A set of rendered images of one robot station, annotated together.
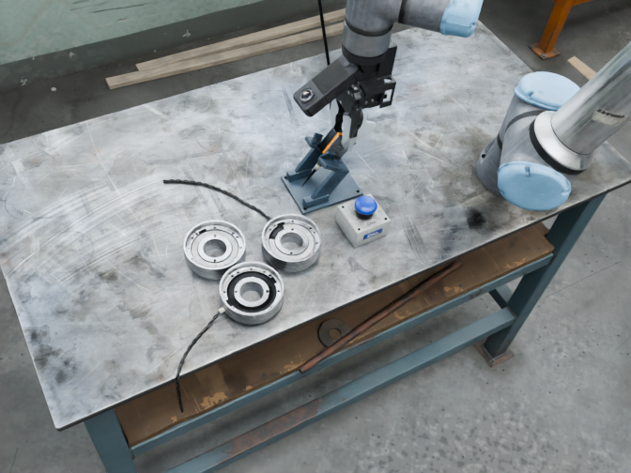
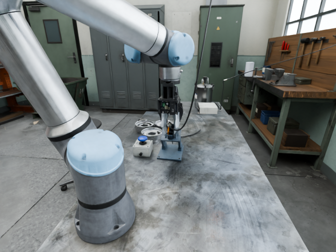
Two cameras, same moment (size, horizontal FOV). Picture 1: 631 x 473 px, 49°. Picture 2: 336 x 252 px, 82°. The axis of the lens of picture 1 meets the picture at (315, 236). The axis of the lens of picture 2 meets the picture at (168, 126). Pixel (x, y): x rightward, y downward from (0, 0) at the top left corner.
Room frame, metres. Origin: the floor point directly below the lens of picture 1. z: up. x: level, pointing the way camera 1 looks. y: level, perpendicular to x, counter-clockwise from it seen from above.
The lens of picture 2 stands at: (1.36, -0.56, 1.22)
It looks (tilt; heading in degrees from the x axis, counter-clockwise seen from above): 22 degrees down; 132
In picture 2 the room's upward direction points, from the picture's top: straight up
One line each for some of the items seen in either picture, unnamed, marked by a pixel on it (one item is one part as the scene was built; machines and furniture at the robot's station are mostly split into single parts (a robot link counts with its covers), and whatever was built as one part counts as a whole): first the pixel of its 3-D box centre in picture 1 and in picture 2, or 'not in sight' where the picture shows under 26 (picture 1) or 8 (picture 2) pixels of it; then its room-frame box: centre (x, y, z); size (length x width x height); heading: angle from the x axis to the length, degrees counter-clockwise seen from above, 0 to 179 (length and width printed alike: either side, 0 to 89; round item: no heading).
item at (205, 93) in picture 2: not in sight; (205, 94); (0.43, 1.00, 0.83); 0.41 x 0.19 x 0.30; 129
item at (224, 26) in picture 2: not in sight; (215, 64); (-0.52, 2.90, 0.96); 0.73 x 0.34 x 1.92; 35
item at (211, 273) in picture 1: (215, 251); (164, 126); (0.68, 0.17, 0.82); 0.10 x 0.10 x 0.04
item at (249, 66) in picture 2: not in sight; (248, 69); (0.30, 2.37, 0.96); 0.12 x 0.11 x 0.20; 35
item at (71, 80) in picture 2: not in sight; (57, 97); (-2.74, 0.74, 0.35); 1.04 x 0.74 x 0.70; 35
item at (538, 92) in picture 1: (541, 114); (97, 162); (0.98, -0.38, 0.97); 0.13 x 0.12 x 0.14; 171
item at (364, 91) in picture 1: (363, 73); (169, 96); (0.91, -0.04, 1.06); 0.09 x 0.08 x 0.12; 122
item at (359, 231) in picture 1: (365, 219); (142, 148); (0.79, -0.09, 0.82); 0.08 x 0.07 x 0.05; 125
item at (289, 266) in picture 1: (291, 244); (151, 135); (0.72, 0.04, 0.82); 0.10 x 0.10 x 0.04
